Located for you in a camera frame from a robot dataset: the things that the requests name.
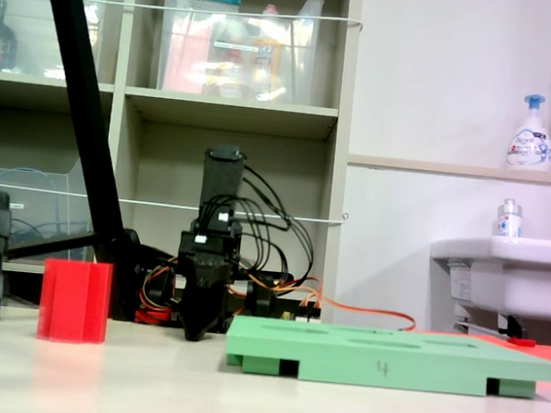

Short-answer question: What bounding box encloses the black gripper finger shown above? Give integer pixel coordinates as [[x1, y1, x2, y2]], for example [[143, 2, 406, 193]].
[[193, 262, 232, 344], [172, 260, 210, 342]]

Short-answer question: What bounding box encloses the red cross columnar block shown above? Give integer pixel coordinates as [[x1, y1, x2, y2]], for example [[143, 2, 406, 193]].
[[36, 256, 115, 346]]

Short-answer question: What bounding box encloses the black red table clamp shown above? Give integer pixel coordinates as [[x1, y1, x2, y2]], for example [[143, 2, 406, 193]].
[[243, 267, 294, 324], [134, 299, 173, 327]]

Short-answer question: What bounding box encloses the small circuit board with connectors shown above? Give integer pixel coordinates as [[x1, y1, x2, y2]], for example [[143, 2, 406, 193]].
[[281, 302, 324, 325]]

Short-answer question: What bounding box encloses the green shape sorting board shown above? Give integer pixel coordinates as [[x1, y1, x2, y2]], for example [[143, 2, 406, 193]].
[[223, 312, 551, 405]]

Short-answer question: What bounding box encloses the large clear storage bin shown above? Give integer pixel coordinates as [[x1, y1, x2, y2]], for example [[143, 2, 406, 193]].
[[153, 0, 326, 108]]

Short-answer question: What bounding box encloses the clear plastic bin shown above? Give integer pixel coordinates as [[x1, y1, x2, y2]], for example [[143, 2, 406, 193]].
[[0, 0, 123, 86]]

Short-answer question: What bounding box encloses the dark glass bottle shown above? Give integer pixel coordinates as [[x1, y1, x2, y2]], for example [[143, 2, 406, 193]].
[[0, 0, 23, 74]]

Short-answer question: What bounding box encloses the small white bottle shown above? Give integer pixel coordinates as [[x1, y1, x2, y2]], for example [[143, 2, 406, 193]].
[[492, 196, 526, 240]]

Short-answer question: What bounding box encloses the white sink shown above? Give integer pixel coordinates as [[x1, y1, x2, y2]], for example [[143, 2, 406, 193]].
[[422, 227, 551, 341]]

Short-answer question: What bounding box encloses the white pump soap bottle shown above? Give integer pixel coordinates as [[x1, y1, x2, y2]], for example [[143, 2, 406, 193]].
[[504, 90, 551, 174]]

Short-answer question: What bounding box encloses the clear bin with blue cables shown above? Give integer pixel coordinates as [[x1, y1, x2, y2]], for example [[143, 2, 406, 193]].
[[0, 150, 103, 271]]

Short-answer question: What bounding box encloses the white cord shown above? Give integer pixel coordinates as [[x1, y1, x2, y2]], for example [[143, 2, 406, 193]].
[[21, 0, 365, 33]]

